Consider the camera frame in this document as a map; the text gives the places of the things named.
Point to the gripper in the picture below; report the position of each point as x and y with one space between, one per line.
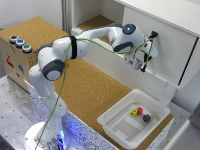
135 60

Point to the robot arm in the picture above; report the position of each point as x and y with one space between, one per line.
50 100

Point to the white sliding door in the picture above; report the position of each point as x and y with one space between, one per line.
170 50

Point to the yellow block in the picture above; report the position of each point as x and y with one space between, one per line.
134 112

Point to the white cabinet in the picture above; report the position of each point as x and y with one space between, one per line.
166 11

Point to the purple block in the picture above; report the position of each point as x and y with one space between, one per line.
146 117

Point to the white plastic box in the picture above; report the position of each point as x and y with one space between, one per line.
113 128

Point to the wooden drawer box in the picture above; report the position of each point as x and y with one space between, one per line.
33 30

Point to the green button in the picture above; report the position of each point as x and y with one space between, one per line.
26 47

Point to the blue button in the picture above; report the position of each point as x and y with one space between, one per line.
20 42

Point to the red button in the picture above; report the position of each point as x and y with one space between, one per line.
13 38

